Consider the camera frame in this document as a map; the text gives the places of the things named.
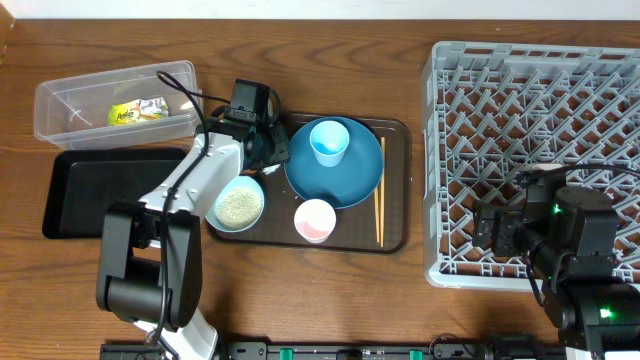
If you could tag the pink white cup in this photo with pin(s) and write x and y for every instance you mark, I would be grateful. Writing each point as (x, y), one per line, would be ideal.
(315, 220)

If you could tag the large blue plate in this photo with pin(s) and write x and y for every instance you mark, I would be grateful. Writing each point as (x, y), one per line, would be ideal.
(344, 185)

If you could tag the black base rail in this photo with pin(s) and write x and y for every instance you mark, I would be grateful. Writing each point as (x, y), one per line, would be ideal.
(320, 351)

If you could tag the grey dishwasher rack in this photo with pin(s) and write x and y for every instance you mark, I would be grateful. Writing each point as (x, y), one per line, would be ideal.
(491, 109)

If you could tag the brown serving tray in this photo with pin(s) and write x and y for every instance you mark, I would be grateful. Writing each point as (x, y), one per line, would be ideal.
(355, 229)

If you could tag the light blue rice bowl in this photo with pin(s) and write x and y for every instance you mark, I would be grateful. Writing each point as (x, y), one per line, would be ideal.
(238, 207)

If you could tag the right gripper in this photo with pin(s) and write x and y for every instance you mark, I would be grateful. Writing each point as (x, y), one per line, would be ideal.
(509, 219)

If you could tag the clear plastic waste bin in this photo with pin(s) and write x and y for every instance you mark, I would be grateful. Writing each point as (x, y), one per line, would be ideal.
(72, 112)

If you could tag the yellow green snack wrapper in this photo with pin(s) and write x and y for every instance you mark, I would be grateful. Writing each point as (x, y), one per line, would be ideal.
(137, 111)

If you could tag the black plastic tray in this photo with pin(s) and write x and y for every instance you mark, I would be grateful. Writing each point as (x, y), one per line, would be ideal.
(85, 183)

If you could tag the light blue cup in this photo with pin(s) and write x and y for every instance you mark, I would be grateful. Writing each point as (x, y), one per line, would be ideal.
(329, 141)

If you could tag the white tissue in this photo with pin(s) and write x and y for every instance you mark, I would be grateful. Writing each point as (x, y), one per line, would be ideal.
(270, 169)

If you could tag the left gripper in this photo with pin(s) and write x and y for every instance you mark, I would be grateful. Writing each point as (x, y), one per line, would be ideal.
(283, 155)

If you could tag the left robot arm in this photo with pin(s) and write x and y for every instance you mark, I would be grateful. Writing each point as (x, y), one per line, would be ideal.
(150, 268)

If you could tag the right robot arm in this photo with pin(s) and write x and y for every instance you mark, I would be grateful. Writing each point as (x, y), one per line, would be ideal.
(566, 235)

